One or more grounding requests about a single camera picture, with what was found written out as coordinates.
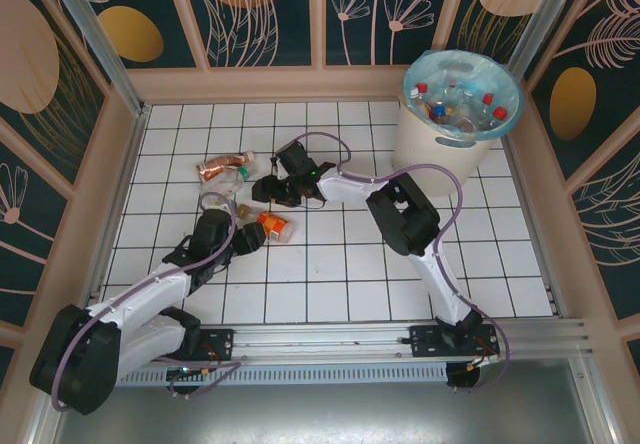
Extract orange label bottle brown cap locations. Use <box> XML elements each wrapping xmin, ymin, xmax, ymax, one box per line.
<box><xmin>237</xmin><ymin>204</ymin><xmax>295</xmax><ymax>243</ymax></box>

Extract clear bottle green neck ring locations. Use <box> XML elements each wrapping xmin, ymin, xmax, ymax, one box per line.
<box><xmin>199</xmin><ymin>164</ymin><xmax>261</xmax><ymax>200</ymax></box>

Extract copper label plastic bottle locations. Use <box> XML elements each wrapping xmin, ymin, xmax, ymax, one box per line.
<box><xmin>195</xmin><ymin>150</ymin><xmax>256</xmax><ymax>184</ymax></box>

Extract cream plastic waste bin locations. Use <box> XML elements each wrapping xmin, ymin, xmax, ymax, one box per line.
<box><xmin>391</xmin><ymin>49</ymin><xmax>525</xmax><ymax>199</ymax></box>

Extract light blue bin liner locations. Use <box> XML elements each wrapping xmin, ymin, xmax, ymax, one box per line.
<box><xmin>402</xmin><ymin>49</ymin><xmax>525</xmax><ymax>141</ymax></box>

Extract grey metal sheet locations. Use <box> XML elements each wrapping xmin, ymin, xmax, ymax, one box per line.
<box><xmin>29</xmin><ymin>381</ymin><xmax>619</xmax><ymax>444</ymax></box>

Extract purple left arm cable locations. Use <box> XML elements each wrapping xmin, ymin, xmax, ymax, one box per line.
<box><xmin>49</xmin><ymin>191</ymin><xmax>244</xmax><ymax>414</ymax></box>

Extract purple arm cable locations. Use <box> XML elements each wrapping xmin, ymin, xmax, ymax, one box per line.
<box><xmin>49</xmin><ymin>191</ymin><xmax>244</xmax><ymax>414</ymax></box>
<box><xmin>287</xmin><ymin>131</ymin><xmax>511</xmax><ymax>395</ymax></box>

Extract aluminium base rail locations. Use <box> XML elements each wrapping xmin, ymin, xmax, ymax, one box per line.
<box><xmin>47</xmin><ymin>316</ymin><xmax>599</xmax><ymax>371</ymax></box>

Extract aluminium side rail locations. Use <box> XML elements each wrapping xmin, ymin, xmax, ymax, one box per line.
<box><xmin>79</xmin><ymin>103</ymin><xmax>151</xmax><ymax>328</ymax></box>
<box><xmin>503</xmin><ymin>138</ymin><xmax>569</xmax><ymax>320</ymax></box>

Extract perforated metal cable tray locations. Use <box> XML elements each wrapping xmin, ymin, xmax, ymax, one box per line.
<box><xmin>67</xmin><ymin>361</ymin><xmax>451</xmax><ymax>386</ymax></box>

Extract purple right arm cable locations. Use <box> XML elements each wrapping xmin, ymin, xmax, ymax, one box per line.
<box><xmin>287</xmin><ymin>131</ymin><xmax>511</xmax><ymax>395</ymax></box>

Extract aluminium frame post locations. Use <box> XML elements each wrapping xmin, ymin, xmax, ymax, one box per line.
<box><xmin>507</xmin><ymin>0</ymin><xmax>589</xmax><ymax>83</ymax></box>
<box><xmin>40</xmin><ymin>0</ymin><xmax>151</xmax><ymax>118</ymax></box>

